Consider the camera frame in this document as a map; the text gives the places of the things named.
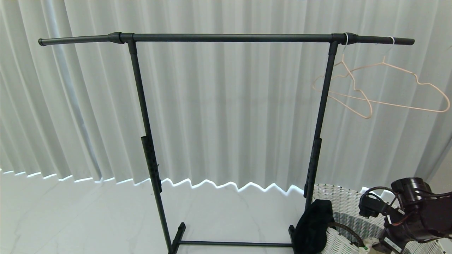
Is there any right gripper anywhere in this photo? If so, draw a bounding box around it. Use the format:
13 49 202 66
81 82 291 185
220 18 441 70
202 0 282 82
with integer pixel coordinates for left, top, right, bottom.
374 207 442 254

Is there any pink clothes hanger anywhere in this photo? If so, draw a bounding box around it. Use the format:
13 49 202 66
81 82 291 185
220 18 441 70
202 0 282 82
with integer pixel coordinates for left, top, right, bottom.
312 34 373 119
327 36 451 113

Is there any white laundry basket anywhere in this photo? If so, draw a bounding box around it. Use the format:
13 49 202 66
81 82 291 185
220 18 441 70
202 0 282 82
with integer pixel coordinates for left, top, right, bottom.
313 183 446 254

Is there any black clothes rack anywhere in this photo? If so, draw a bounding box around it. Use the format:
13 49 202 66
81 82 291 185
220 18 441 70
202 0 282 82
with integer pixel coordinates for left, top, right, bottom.
38 32 415 254

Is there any black garment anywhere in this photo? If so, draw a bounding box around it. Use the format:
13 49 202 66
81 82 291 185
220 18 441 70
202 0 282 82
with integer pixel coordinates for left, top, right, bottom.
294 199 335 254

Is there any white curtain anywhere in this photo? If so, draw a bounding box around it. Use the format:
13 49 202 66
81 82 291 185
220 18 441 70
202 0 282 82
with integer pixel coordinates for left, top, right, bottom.
0 0 452 194

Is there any black cable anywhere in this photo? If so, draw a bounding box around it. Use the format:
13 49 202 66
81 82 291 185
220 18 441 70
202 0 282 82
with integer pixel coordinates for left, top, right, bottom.
362 186 399 205

